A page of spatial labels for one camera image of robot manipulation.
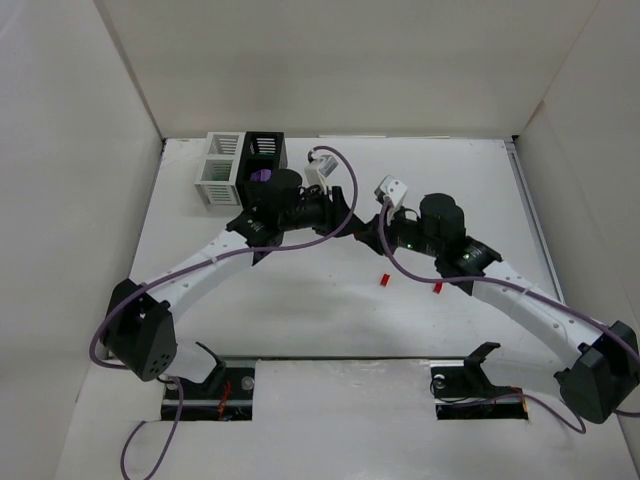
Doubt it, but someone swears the white slatted container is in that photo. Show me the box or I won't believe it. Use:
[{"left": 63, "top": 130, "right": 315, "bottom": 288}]
[{"left": 194, "top": 132, "right": 246, "bottom": 206}]

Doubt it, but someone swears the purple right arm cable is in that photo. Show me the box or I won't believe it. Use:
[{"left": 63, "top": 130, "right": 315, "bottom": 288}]
[{"left": 380, "top": 197, "right": 640, "bottom": 435}]

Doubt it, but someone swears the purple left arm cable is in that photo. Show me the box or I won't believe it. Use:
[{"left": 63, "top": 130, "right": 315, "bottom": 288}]
[{"left": 88, "top": 144, "right": 360, "bottom": 480}]

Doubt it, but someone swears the black slatted container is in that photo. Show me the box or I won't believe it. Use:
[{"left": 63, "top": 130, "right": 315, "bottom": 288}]
[{"left": 235, "top": 131, "right": 288, "bottom": 207}]

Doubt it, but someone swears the purple round lego brick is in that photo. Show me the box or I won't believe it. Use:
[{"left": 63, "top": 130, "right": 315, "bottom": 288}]
[{"left": 249, "top": 169, "right": 272, "bottom": 183}]

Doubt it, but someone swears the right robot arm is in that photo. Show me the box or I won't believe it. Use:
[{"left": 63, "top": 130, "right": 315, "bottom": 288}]
[{"left": 355, "top": 193, "right": 639, "bottom": 424}]

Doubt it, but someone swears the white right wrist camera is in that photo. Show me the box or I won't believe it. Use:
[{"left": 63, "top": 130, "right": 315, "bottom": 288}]
[{"left": 374, "top": 175, "right": 408, "bottom": 225}]

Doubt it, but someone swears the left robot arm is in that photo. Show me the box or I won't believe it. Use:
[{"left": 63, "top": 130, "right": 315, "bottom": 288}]
[{"left": 97, "top": 169, "right": 364, "bottom": 387}]

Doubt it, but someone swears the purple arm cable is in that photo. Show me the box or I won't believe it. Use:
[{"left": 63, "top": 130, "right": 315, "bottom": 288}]
[
  {"left": 380, "top": 197, "right": 640, "bottom": 435},
  {"left": 88, "top": 144, "right": 360, "bottom": 480}
]

